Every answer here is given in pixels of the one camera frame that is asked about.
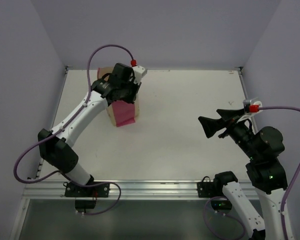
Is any aluminium front rail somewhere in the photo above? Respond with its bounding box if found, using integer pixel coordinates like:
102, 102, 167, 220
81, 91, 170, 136
22, 180, 201, 201

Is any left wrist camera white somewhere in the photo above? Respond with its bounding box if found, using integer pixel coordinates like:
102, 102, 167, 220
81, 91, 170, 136
132, 65, 148, 85

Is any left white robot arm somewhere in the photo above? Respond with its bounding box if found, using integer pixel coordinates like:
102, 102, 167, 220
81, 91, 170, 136
38, 63, 148, 197

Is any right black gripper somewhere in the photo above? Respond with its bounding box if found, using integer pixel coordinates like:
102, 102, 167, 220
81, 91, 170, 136
198, 106, 261, 161

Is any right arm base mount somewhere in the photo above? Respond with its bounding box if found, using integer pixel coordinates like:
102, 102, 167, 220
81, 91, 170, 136
196, 176, 224, 199

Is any pink and tan paper bag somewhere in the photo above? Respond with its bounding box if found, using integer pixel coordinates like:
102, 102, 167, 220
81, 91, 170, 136
97, 66, 142, 128

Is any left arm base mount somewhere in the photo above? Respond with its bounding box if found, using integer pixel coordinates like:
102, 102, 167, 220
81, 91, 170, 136
63, 182, 110, 198

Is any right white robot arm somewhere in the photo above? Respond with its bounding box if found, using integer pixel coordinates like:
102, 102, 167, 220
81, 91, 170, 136
198, 109, 289, 240

